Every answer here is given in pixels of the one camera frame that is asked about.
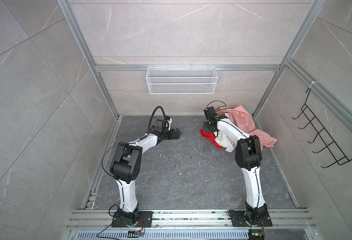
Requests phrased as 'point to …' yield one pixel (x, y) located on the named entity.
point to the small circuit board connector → (135, 233)
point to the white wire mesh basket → (182, 80)
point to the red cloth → (211, 136)
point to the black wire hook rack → (337, 154)
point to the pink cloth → (240, 115)
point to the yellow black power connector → (256, 234)
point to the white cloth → (223, 140)
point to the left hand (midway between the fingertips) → (176, 130)
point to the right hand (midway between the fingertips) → (208, 127)
